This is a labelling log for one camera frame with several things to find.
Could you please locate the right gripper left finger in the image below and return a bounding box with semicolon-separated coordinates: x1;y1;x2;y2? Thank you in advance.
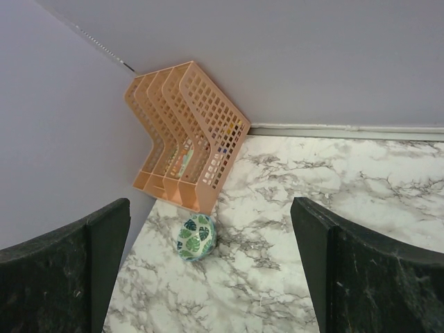
1;198;131;332

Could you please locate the pink plastic file organizer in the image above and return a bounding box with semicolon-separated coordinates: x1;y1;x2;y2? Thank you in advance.
124;61;250;214

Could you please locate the green leaf pattern bowl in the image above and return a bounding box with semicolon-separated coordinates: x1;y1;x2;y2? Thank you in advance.
176;214;217;262

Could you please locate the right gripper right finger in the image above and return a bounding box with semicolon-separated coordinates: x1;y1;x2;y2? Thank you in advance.
291;197;443;332

